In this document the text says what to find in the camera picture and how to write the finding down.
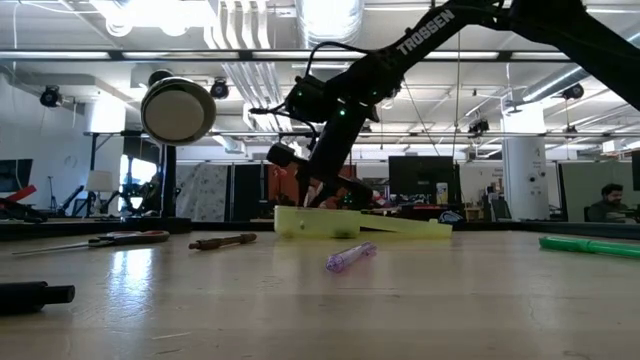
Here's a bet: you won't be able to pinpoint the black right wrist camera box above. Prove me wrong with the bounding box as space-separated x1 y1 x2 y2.
285 73 334 124

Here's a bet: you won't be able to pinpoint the person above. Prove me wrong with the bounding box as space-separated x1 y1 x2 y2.
133 173 164 216
587 183 639 224

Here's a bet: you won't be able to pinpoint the black partition panel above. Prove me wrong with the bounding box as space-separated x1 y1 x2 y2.
232 163 264 222

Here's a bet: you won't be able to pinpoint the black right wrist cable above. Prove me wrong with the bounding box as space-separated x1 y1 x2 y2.
249 41 371 151

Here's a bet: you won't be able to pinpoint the white round column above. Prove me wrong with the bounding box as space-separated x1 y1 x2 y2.
502 102 551 222

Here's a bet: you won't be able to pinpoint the yellow-green plastic supply box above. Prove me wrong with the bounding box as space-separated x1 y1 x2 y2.
273 204 454 240

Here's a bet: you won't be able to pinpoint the green marker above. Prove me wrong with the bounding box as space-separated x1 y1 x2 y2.
538 235 640 260

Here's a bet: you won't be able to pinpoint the black overhead crossbar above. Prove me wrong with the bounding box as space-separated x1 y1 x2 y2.
0 48 640 63

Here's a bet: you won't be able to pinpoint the red black background machine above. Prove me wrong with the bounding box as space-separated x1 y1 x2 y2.
0 183 49 224

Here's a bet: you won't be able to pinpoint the silver ceiling duct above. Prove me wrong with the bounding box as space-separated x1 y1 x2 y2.
294 0 366 76

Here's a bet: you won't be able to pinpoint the black pen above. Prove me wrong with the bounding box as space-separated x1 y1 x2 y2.
0 281 76 315

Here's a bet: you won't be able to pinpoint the black monitor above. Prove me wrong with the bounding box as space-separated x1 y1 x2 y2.
388 155 461 205

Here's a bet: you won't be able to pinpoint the brown pencil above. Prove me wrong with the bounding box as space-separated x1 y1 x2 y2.
188 232 258 252

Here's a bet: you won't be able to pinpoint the white-shade table lamp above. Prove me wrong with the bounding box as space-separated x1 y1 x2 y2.
83 169 115 216

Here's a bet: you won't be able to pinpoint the purple pen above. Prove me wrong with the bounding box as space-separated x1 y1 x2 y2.
325 241 377 274

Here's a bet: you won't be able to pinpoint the black aluminium table frame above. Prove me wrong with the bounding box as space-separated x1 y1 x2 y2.
0 217 640 242

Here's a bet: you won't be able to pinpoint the patterned grey partition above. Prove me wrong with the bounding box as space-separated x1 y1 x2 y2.
175 163 229 222

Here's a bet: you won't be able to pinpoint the dark wall screen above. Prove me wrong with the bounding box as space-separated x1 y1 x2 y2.
0 158 34 194

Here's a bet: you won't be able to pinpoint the green partition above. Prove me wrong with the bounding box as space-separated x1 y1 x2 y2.
558 160 634 223

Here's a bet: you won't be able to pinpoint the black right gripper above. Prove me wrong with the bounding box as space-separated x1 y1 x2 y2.
266 102 380 209

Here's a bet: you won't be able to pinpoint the red-handled scissors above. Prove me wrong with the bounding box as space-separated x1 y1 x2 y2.
12 229 171 256

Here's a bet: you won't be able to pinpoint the orange partition panel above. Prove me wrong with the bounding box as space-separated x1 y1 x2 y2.
267 162 357 207

